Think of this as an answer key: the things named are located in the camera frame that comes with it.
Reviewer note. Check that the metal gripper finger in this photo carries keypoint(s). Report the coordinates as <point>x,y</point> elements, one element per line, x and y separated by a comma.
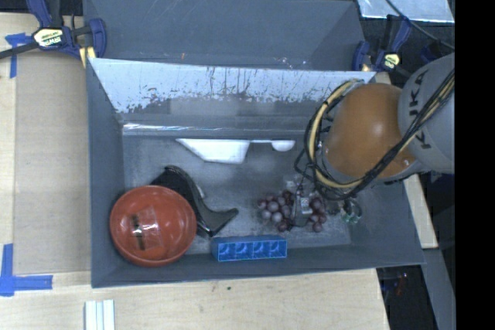
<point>304,210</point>

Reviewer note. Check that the purple toy grape bunch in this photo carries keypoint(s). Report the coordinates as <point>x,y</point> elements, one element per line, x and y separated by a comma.
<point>275,210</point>

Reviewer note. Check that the blue toy brick block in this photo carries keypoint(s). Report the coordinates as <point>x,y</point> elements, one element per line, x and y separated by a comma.
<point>247,249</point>

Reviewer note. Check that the black curved plastic piece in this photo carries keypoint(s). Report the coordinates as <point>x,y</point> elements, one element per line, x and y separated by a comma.
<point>210,217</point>

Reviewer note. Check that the white plastic object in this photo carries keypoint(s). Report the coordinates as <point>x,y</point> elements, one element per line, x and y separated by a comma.
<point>220,150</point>

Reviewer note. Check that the red plastic bowl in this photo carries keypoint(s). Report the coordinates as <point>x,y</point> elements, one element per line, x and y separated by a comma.
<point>154,212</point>

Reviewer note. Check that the grey metal bin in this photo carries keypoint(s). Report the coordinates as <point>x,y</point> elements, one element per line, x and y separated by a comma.
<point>216,27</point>

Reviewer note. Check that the brown cardboard board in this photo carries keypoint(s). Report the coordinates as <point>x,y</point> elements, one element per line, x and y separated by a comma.
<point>50,166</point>

